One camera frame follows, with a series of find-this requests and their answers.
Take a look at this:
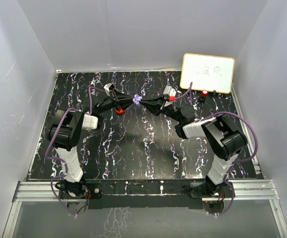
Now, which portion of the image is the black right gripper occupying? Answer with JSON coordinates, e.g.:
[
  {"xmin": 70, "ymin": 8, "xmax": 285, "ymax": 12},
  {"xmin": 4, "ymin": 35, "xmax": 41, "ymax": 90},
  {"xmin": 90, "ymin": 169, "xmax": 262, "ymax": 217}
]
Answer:
[{"xmin": 140, "ymin": 94, "xmax": 183, "ymax": 123}]

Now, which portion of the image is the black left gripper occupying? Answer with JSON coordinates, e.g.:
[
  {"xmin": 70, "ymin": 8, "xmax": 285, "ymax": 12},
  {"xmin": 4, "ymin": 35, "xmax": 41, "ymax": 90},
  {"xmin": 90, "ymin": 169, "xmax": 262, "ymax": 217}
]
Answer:
[{"xmin": 97, "ymin": 89, "xmax": 136, "ymax": 115}]

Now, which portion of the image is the orange earbud charging case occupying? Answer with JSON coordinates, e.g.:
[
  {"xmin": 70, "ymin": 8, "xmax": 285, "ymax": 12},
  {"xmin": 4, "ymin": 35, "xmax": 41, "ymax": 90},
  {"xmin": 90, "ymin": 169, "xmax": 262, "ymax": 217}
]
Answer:
[{"xmin": 116, "ymin": 108, "xmax": 125, "ymax": 115}]

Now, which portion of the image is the purple charging case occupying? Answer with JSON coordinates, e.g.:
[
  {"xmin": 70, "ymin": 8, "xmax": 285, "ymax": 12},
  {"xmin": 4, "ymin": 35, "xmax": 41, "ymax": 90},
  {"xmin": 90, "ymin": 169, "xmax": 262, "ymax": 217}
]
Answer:
[{"xmin": 132, "ymin": 94, "xmax": 142, "ymax": 106}]

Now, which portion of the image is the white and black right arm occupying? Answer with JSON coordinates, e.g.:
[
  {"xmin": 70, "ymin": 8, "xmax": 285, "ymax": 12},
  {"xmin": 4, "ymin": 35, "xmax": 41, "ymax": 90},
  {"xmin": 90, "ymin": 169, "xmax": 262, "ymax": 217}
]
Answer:
[{"xmin": 139, "ymin": 97, "xmax": 248, "ymax": 197}]

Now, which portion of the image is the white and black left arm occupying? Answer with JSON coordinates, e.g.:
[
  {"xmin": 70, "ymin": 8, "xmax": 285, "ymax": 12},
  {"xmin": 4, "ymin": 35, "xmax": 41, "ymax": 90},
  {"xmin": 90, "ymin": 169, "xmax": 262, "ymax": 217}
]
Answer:
[{"xmin": 45, "ymin": 84, "xmax": 142, "ymax": 198}]

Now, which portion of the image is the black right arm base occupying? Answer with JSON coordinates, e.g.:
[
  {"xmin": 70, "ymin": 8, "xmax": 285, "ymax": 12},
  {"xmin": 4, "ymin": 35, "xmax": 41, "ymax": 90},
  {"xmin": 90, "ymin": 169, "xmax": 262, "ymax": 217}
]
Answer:
[{"xmin": 184, "ymin": 181, "xmax": 234, "ymax": 200}]

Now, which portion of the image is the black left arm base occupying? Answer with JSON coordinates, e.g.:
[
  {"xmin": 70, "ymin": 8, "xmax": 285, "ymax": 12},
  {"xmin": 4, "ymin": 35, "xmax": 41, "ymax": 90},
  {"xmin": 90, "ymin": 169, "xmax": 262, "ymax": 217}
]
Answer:
[{"xmin": 55, "ymin": 179, "xmax": 103, "ymax": 200}]

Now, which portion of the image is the red emergency button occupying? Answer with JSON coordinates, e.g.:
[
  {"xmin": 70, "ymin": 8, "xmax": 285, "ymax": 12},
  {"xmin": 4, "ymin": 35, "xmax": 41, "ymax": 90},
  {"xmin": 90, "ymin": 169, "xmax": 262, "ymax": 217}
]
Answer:
[{"xmin": 200, "ymin": 90, "xmax": 208, "ymax": 102}]

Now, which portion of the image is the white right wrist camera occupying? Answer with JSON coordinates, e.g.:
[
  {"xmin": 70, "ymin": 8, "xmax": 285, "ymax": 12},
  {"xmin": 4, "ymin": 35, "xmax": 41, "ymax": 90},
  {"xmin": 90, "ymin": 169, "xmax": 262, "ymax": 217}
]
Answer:
[{"xmin": 163, "ymin": 85, "xmax": 176, "ymax": 107}]

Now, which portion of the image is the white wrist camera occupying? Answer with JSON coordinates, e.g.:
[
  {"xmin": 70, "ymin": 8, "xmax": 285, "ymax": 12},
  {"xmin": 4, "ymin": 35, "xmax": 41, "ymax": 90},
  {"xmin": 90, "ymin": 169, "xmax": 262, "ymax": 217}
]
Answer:
[
  {"xmin": 104, "ymin": 83, "xmax": 114, "ymax": 96},
  {"xmin": 163, "ymin": 85, "xmax": 176, "ymax": 107}
]

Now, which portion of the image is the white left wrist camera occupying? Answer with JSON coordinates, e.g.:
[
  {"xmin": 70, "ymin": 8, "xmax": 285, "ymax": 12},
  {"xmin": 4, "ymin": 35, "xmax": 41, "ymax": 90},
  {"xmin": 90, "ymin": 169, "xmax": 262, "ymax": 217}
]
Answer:
[{"xmin": 104, "ymin": 83, "xmax": 114, "ymax": 96}]

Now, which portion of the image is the white board yellow frame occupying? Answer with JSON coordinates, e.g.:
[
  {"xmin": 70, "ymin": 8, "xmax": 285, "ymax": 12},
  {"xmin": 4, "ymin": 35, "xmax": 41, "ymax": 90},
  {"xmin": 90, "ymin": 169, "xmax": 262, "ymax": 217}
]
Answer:
[{"xmin": 180, "ymin": 53, "xmax": 235, "ymax": 94}]

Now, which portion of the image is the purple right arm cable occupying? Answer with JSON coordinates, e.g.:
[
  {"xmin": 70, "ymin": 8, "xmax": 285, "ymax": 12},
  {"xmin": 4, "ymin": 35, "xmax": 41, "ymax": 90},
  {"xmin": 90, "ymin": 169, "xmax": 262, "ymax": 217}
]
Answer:
[{"xmin": 175, "ymin": 81, "xmax": 259, "ymax": 219}]

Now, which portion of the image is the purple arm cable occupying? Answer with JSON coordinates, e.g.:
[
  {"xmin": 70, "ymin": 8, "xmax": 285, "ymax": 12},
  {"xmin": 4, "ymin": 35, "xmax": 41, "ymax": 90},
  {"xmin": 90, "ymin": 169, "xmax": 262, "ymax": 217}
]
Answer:
[
  {"xmin": 175, "ymin": 81, "xmax": 259, "ymax": 219},
  {"xmin": 45, "ymin": 86, "xmax": 109, "ymax": 219}
]

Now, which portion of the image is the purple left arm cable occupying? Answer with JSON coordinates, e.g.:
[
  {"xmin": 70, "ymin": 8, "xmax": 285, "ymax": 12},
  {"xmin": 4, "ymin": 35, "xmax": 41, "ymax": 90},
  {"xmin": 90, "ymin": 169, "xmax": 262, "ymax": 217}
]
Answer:
[{"xmin": 45, "ymin": 86, "xmax": 109, "ymax": 219}]

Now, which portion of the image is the aluminium front rail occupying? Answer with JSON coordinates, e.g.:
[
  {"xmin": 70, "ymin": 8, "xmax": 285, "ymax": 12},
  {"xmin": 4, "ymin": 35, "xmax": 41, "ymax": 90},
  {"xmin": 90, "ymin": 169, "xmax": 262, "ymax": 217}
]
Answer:
[{"xmin": 12, "ymin": 179, "xmax": 279, "ymax": 202}]

